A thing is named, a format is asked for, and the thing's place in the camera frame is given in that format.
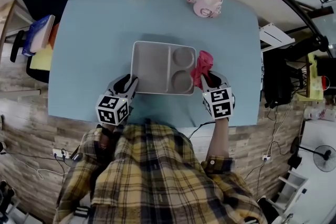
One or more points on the black standing fan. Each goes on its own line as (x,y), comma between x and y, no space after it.
(326,156)

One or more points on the floral cushion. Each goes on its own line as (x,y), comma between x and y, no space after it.
(262,70)

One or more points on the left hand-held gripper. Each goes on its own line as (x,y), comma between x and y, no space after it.
(110,107)

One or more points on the white open shelf unit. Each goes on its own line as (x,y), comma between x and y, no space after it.
(296,183)

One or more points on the black battery pack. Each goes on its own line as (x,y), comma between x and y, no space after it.
(76,157)

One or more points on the yellow-green paper bag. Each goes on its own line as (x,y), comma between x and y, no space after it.
(315,84)

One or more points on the red cloth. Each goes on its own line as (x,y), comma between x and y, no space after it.
(203,65)

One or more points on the red container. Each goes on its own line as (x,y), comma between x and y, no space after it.
(325,84)

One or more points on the orange folder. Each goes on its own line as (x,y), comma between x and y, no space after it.
(53,35)

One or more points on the grey compartment tray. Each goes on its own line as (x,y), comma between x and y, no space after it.
(151,68)

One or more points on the yellow plaid shirt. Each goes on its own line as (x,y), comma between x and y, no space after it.
(157,186)

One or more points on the yellow pad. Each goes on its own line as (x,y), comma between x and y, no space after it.
(42,60)

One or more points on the black curved railing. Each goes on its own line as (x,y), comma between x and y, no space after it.
(313,29)

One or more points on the person's left forearm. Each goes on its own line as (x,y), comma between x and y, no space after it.
(105,143)

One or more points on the person's right forearm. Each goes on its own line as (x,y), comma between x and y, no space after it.
(219,139)

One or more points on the white pink-print packet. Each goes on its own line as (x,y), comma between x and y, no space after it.
(315,113)

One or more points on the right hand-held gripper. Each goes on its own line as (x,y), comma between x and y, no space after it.
(221,105)

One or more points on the thick blue book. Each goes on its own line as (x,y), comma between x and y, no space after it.
(36,34)

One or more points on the black backpack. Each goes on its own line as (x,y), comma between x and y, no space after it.
(277,81)

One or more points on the small white power strip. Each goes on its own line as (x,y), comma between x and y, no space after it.
(266,157)

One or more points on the black office chair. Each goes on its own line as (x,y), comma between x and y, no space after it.
(15,46)

